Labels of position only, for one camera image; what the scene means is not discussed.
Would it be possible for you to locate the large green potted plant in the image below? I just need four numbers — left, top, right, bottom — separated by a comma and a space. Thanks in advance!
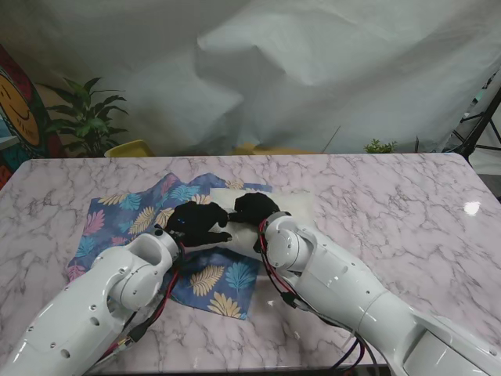
38, 77, 130, 158

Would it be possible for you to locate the red black right arm cable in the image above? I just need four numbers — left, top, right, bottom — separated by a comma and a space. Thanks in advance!
256, 222, 377, 376

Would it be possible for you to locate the blue leaf print pillowcase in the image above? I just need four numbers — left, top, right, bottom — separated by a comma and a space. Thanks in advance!
65, 172, 259, 321

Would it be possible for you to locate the mustard yellow fabric item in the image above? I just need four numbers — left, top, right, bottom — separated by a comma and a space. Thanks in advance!
230, 143, 314, 154

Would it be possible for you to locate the thin brown stick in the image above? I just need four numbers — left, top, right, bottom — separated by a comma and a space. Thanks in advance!
321, 125, 341, 154

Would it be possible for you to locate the small green plant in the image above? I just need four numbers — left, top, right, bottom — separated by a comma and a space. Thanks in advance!
362, 138, 398, 154

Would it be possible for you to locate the yellow plastic chair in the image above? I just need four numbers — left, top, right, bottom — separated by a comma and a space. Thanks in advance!
103, 139, 154, 158

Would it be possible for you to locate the colourful smiley painted board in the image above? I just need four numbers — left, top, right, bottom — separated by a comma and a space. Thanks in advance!
0, 42, 66, 189

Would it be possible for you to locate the black tripod stand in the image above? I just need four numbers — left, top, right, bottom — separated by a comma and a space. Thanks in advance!
449, 70, 501, 161

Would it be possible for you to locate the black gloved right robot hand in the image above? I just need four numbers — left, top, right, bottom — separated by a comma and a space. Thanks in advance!
230, 191, 281, 227

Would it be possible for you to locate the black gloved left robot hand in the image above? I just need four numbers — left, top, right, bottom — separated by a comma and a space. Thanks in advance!
166, 201, 234, 248

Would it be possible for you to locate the red black left arm cable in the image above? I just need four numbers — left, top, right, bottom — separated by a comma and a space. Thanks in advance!
99, 254, 185, 361

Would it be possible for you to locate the white pillow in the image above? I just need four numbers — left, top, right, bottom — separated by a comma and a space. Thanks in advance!
209, 187, 314, 262

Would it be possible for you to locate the red black arm cable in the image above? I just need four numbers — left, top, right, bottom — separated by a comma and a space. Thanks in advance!
256, 222, 377, 376
99, 254, 185, 361

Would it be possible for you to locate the white backdrop sheet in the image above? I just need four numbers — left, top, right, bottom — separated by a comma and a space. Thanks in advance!
0, 0, 501, 156

